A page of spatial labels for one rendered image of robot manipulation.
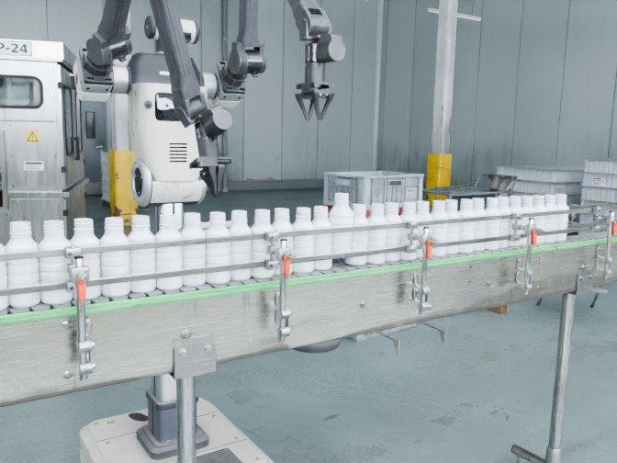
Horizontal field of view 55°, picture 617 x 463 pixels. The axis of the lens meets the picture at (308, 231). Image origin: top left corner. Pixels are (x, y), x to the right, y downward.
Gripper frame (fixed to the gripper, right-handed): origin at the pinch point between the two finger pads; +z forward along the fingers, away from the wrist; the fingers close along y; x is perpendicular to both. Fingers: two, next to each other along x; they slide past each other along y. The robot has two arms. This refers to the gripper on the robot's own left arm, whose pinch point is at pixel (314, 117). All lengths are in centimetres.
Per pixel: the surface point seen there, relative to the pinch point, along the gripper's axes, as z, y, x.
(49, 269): 33, -19, 73
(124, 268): 34, -19, 59
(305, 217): 25.5, -17.4, 13.3
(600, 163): 27, 275, -593
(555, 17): -247, 643, -990
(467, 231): 33, -17, -46
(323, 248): 33.9, -17.7, 7.7
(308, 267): 38.3, -18.5, 12.8
